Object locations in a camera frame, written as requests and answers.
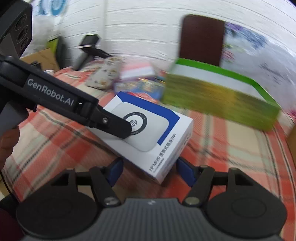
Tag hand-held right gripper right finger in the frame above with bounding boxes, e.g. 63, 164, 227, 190
176, 158, 255, 206

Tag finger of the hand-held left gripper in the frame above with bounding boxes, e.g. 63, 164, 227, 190
88, 105, 133, 140

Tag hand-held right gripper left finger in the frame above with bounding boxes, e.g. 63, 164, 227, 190
50, 158, 124, 208

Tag white and blue box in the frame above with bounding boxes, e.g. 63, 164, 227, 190
89, 91, 194, 185

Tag green cardboard box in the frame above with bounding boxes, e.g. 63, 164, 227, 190
161, 58, 281, 132

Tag person's left hand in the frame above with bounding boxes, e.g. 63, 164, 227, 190
0, 127, 21, 172

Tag brown cardboard box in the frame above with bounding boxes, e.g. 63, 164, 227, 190
20, 47, 61, 73

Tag red plaid blanket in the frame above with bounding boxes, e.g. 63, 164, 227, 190
0, 65, 296, 210

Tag colourful cartoon packet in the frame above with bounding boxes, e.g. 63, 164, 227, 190
114, 77, 166, 100

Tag white cartoon print packet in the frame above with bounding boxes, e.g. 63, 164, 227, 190
86, 57, 122, 90

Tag black idle gripper device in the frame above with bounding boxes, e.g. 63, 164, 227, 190
72, 34, 114, 71

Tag pink and white box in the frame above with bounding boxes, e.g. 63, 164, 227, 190
120, 62, 155, 81

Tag person's dark red clothing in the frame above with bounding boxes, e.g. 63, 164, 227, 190
0, 207, 23, 241

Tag brown chair back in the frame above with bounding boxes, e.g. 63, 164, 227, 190
179, 14, 226, 67

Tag floral cloth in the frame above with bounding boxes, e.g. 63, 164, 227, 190
221, 22, 296, 114

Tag blue wall decoration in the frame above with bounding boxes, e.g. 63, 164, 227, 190
34, 0, 70, 17

